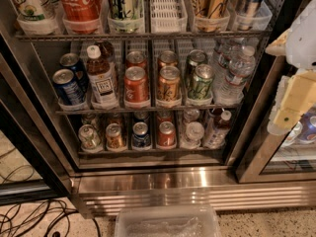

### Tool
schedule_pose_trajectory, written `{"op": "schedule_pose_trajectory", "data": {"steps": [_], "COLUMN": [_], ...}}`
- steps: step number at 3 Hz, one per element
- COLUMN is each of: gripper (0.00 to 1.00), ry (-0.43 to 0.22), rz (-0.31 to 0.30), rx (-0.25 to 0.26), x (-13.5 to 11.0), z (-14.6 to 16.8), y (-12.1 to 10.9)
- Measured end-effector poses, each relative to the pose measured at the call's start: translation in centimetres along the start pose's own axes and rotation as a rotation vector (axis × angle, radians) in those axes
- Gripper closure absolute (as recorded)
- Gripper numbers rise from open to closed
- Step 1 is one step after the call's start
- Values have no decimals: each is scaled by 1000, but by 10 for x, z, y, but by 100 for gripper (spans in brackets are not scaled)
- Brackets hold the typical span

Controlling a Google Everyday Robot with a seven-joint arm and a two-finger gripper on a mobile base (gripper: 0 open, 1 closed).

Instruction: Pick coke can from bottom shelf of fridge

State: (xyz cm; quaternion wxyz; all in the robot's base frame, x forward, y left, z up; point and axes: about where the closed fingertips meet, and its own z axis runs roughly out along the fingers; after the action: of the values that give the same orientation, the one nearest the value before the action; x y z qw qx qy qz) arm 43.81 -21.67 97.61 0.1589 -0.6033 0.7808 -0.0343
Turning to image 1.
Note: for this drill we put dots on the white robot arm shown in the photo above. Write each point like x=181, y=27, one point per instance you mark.
x=296, y=94

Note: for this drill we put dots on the left fridge glass door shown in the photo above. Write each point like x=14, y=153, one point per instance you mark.
x=30, y=170

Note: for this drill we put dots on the red coke can bottom shelf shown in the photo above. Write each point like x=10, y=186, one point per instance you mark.
x=166, y=134

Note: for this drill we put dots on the gold cans top shelf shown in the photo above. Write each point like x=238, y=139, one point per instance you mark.
x=209, y=13

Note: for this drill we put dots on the fridge glass door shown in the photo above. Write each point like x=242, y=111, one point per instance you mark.
x=30, y=170
x=257, y=155

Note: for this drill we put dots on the rear red can middle shelf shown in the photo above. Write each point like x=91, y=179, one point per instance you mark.
x=136, y=58

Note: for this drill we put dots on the red coke can shelf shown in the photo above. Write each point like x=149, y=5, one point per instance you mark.
x=166, y=134
x=136, y=85

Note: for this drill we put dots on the clear plastic bin on floor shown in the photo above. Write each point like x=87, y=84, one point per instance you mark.
x=168, y=221

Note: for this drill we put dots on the blue pepsi can bottom shelf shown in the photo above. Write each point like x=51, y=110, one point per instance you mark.
x=141, y=137

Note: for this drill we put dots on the rear orange can middle shelf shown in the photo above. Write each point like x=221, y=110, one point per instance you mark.
x=167, y=57

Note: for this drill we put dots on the clear water bottle shelf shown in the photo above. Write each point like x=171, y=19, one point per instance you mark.
x=240, y=68
x=192, y=135

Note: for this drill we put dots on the tea bottle bottom shelf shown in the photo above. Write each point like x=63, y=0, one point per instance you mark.
x=217, y=129

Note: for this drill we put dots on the green white can bottom shelf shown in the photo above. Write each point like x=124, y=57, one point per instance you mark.
x=89, y=137

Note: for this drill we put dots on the large coca cola bottle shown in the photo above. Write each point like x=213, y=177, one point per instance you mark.
x=82, y=16

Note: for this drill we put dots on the blue pepsi can middle rear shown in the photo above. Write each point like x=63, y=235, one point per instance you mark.
x=73, y=62

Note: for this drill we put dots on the orange can bottom shelf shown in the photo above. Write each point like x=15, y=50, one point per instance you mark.
x=114, y=136

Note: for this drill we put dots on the red can behind bottom shelf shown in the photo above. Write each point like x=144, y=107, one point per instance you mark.
x=164, y=116

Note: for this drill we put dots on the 7up bottle top shelf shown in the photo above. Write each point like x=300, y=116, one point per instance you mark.
x=36, y=17

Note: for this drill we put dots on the silver cans top right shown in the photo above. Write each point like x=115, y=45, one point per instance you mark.
x=249, y=15

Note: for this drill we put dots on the brown tea bottle white cap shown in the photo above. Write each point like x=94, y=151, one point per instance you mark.
x=101, y=76

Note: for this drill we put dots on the red coke can middle shelf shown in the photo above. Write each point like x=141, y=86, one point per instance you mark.
x=136, y=85

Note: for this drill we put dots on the right fridge glass door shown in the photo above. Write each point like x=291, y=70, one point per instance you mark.
x=257, y=155

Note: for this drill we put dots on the blue pepsi can middle front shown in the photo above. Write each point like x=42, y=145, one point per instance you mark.
x=67, y=88

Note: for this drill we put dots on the empty white plastic tray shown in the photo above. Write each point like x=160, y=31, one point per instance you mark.
x=168, y=16

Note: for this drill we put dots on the clear water bottle bottom shelf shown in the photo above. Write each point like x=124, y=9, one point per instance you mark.
x=192, y=135

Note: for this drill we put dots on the clear water bottle middle shelf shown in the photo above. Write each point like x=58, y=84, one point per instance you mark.
x=240, y=68

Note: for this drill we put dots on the stainless fridge base grille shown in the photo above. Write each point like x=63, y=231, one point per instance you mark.
x=107, y=193

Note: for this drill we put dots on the rear green can middle shelf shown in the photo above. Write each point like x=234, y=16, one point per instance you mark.
x=194, y=58

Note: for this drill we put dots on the orange can shelf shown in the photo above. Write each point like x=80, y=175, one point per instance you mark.
x=167, y=57
x=114, y=136
x=169, y=84

